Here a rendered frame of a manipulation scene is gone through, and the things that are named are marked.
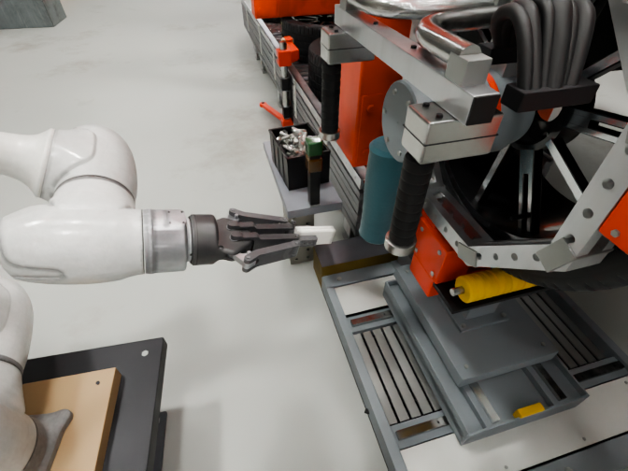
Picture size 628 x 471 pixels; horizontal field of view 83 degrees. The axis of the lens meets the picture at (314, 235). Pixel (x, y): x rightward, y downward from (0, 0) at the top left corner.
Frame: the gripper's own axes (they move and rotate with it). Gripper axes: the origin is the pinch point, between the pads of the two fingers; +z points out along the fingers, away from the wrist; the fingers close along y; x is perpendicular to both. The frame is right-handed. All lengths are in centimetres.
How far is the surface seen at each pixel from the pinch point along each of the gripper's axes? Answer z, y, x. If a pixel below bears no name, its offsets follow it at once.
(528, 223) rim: 39.7, -8.0, -7.9
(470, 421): 47, -24, 44
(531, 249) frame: 27.3, -17.1, -10.3
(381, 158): 18.4, 13.9, -8.2
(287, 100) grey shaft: 54, 164, 33
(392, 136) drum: 12.6, 6.3, -16.1
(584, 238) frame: 24.9, -22.5, -17.2
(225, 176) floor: 15, 132, 68
